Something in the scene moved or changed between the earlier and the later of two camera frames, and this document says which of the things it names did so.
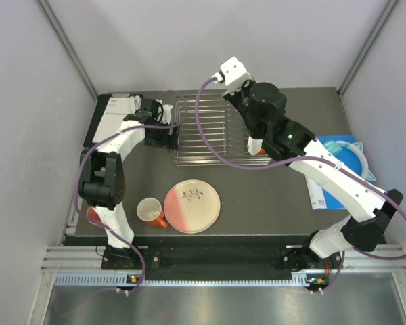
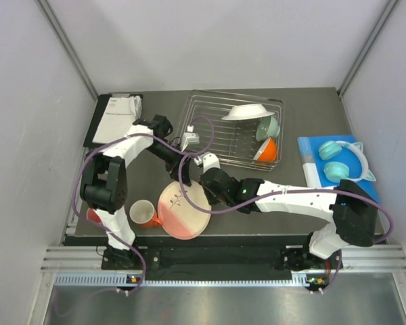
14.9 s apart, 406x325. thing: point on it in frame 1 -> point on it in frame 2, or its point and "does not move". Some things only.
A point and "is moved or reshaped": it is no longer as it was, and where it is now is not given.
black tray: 101,105 does not move
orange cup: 254,145 is moved or reshaped
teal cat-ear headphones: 335,147 does not move
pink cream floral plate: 191,206 is moved or reshaped
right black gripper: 233,98 -> 210,199
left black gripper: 167,141 -> 173,166
